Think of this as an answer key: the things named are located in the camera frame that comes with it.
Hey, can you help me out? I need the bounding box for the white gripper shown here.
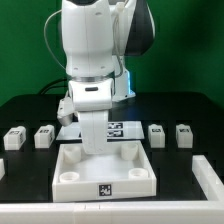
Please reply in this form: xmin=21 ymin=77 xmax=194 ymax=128
xmin=78 ymin=110 xmax=108 ymax=154

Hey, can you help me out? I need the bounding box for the white square tabletop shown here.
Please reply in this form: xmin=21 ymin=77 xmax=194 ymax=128
xmin=52 ymin=141 xmax=157 ymax=202

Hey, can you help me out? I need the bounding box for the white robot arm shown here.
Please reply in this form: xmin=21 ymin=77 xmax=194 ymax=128
xmin=61 ymin=0 xmax=155 ymax=154

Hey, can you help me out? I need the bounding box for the white sheet with markers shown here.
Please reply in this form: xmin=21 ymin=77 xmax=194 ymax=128
xmin=57 ymin=121 xmax=144 ymax=140

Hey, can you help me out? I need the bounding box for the white part at left edge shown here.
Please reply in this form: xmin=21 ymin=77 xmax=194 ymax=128
xmin=0 ymin=159 xmax=5 ymax=180

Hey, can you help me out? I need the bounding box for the white obstacle fence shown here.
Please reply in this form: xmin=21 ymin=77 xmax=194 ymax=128
xmin=0 ymin=155 xmax=224 ymax=224

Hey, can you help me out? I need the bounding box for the black cable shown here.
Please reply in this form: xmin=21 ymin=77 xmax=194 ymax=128
xmin=38 ymin=78 xmax=69 ymax=95

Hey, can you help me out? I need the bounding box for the grey cable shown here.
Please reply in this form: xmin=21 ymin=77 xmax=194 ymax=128
xmin=43 ymin=9 xmax=68 ymax=71

